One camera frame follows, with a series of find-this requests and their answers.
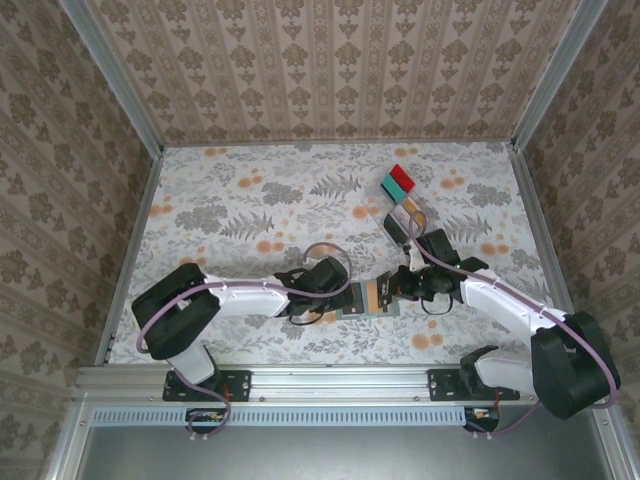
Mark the black plastic card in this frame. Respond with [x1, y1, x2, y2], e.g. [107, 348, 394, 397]
[343, 282, 365, 317]
[383, 213, 410, 247]

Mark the clear acrylic card stand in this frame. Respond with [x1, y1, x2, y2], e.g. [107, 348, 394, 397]
[363, 162, 431, 250]

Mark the tan striped plastic card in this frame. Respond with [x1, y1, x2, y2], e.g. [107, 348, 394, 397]
[402, 196, 428, 229]

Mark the teal plastic card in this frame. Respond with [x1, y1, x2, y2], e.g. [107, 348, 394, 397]
[379, 173, 410, 204]

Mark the red plastic card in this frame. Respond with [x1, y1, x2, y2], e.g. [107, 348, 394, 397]
[388, 163, 417, 191]

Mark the aluminium front beam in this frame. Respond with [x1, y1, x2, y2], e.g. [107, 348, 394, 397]
[74, 363, 611, 404]

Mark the floral patterned table cover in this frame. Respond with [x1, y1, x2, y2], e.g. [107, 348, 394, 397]
[107, 142, 581, 366]

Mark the grey metal panel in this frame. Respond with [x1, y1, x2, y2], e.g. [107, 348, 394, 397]
[74, 424, 619, 480]

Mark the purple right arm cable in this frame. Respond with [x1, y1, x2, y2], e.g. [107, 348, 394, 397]
[408, 211, 622, 441]

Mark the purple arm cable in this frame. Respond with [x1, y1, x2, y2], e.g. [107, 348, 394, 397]
[137, 242, 354, 444]
[408, 211, 622, 441]

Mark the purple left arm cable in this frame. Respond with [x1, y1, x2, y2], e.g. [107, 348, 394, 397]
[137, 242, 354, 444]

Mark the aluminium table side rail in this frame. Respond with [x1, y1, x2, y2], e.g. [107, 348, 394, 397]
[94, 147, 166, 366]
[507, 142, 571, 316]

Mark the white slotted cable duct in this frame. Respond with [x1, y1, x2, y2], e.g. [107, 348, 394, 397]
[91, 405, 471, 427]

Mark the black wired connector box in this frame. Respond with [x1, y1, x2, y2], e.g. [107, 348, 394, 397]
[462, 405, 502, 434]
[185, 407, 232, 435]

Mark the aluminium frame post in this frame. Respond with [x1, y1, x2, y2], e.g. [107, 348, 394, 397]
[58, 0, 166, 154]
[512, 0, 609, 151]

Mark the aluminium lower frame rail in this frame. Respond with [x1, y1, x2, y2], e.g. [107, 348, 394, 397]
[589, 399, 640, 480]
[44, 394, 96, 480]

